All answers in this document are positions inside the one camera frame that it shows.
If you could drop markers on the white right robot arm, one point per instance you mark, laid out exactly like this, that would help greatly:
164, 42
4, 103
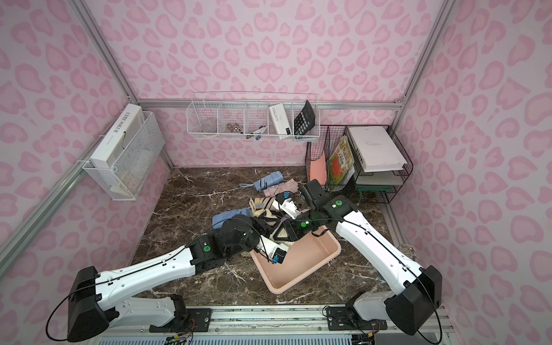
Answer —
414, 291

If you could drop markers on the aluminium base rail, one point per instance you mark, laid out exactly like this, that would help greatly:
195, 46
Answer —
282, 324

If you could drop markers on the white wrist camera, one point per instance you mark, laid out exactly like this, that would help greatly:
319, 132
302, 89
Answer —
273, 252
285, 204

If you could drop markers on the white wire wall basket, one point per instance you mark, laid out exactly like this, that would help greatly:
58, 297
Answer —
245, 115

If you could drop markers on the small white box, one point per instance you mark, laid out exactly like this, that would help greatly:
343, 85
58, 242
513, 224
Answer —
280, 119

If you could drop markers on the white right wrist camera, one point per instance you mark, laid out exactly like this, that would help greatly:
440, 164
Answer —
285, 204

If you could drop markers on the green red book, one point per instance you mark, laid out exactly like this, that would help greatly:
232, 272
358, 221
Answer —
340, 166

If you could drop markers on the white mesh side basket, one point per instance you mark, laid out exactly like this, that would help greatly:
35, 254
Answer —
125, 179

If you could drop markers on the beige umbrella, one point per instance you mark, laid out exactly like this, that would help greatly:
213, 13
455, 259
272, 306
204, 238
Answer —
280, 230

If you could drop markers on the black calculator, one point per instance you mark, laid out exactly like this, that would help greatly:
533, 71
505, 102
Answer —
305, 120

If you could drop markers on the light blue umbrella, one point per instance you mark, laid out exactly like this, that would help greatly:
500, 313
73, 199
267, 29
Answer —
262, 184
219, 219

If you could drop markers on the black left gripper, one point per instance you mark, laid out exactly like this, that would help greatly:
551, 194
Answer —
262, 235

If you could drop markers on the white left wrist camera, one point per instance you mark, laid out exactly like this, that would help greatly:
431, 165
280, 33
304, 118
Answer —
273, 252

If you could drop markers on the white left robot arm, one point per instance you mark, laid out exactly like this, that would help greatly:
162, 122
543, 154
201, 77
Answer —
94, 296

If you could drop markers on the black wire desk organizer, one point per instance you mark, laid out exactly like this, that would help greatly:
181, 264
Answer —
377, 187

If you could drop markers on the pink folder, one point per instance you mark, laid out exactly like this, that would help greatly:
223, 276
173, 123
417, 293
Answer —
318, 170

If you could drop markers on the white long box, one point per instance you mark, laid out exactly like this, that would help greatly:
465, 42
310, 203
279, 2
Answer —
118, 137

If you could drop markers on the pink plastic storage box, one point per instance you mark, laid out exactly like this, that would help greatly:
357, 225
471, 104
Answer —
304, 258

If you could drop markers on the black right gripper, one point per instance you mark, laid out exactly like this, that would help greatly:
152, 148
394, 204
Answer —
291, 228

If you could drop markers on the pink folded umbrella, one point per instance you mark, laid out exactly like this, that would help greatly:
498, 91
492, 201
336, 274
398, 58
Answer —
288, 186

